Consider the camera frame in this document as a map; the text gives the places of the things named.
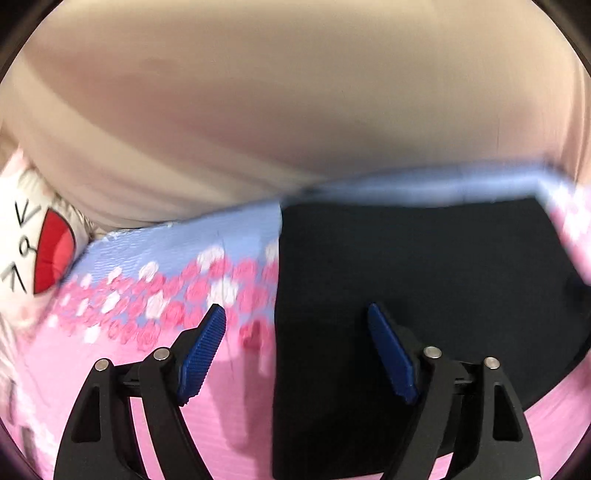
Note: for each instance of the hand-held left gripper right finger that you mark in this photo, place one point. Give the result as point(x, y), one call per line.
point(392, 353)

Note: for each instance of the pink floral printed blanket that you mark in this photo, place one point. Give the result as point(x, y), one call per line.
point(152, 286)

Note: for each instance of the black pants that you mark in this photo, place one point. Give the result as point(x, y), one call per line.
point(406, 295)

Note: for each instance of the white cartoon face pillow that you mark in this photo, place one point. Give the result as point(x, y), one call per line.
point(27, 244)

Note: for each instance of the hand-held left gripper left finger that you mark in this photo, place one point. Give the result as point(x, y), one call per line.
point(203, 350)

